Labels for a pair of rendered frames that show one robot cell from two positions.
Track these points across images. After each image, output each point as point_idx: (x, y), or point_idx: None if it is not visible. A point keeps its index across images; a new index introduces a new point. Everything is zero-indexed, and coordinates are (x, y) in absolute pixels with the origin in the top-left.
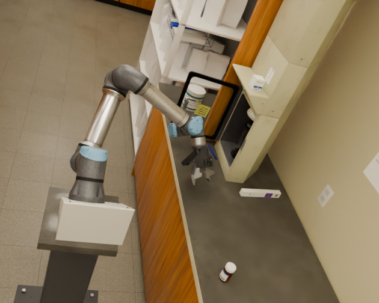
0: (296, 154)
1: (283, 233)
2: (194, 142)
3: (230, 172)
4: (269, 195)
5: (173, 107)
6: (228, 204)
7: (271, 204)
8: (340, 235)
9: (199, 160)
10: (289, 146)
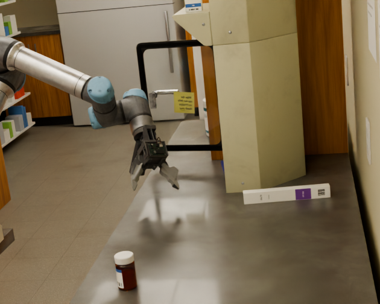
0: (359, 117)
1: (304, 233)
2: (131, 127)
3: (224, 172)
4: (304, 193)
5: (60, 69)
6: (210, 215)
7: (307, 205)
8: (378, 186)
9: (140, 151)
10: (357, 117)
